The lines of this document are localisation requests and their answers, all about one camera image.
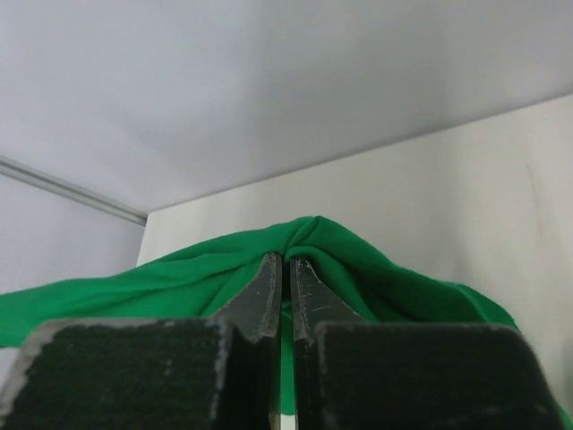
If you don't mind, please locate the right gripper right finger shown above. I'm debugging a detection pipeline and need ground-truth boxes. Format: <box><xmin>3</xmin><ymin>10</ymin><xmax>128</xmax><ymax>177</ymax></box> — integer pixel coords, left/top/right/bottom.
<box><xmin>290</xmin><ymin>258</ymin><xmax>567</xmax><ymax>429</ymax></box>

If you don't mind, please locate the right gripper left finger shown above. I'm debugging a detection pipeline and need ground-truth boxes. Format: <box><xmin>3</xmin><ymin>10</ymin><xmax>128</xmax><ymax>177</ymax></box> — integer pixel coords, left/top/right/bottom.
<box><xmin>1</xmin><ymin>253</ymin><xmax>282</xmax><ymax>429</ymax></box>

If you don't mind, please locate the green t shirt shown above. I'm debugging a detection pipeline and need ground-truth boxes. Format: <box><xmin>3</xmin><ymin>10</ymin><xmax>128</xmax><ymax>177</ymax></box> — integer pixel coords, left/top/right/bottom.
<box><xmin>1</xmin><ymin>217</ymin><xmax>514</xmax><ymax>414</ymax></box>

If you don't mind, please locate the left corner aluminium post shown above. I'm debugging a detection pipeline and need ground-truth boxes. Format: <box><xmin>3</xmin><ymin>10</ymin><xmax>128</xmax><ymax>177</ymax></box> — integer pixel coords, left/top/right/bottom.
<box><xmin>1</xmin><ymin>156</ymin><xmax>148</xmax><ymax>226</ymax></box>

